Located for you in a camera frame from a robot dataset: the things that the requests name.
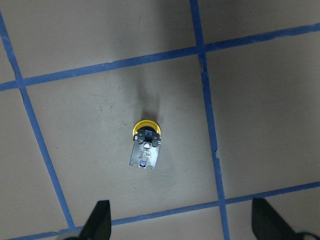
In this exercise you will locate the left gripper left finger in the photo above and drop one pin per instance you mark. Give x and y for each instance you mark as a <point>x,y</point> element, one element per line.
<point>99,223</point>

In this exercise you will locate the yellow push button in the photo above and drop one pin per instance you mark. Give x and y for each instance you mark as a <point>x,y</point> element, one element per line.
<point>146,144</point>

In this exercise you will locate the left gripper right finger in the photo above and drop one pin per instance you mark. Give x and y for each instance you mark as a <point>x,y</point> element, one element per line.
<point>267,224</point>

